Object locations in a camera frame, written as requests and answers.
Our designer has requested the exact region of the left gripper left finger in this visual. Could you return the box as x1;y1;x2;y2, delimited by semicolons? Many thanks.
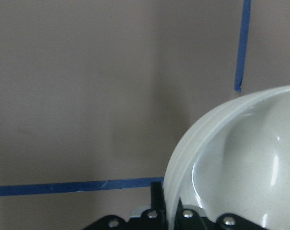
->
85;182;168;230

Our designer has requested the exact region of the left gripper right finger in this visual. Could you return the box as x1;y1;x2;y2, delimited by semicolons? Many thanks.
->
174;199;266;230

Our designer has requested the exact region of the white ceramic bowl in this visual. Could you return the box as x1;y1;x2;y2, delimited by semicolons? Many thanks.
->
163;86;290;230

